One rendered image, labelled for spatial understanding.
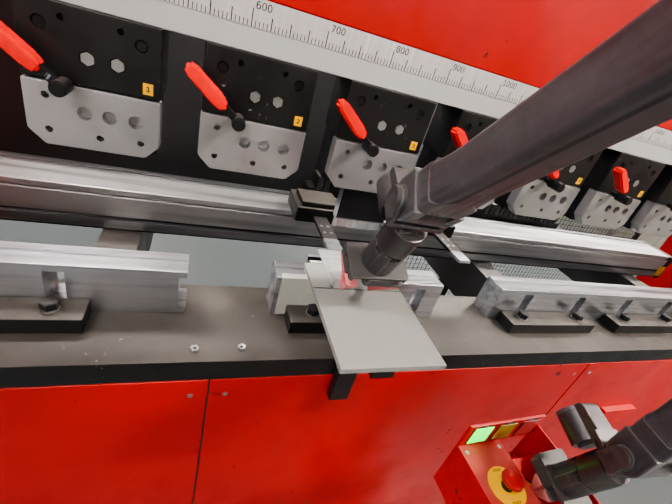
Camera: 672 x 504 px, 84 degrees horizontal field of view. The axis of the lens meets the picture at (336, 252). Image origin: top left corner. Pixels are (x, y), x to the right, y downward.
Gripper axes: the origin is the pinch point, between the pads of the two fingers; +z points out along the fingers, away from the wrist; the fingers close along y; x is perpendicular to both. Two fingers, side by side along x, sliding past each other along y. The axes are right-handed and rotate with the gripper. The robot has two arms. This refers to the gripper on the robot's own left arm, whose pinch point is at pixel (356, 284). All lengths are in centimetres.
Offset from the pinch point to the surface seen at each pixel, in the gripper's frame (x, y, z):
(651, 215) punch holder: -15, -73, -15
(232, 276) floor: -77, 7, 153
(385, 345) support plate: 12.5, -1.3, -4.3
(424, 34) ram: -24.1, -0.6, -33.0
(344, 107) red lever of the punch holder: -15.2, 9.8, -24.7
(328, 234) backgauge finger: -17.5, -0.1, 10.3
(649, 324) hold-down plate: 2, -101, 12
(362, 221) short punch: -12.8, -2.4, -2.2
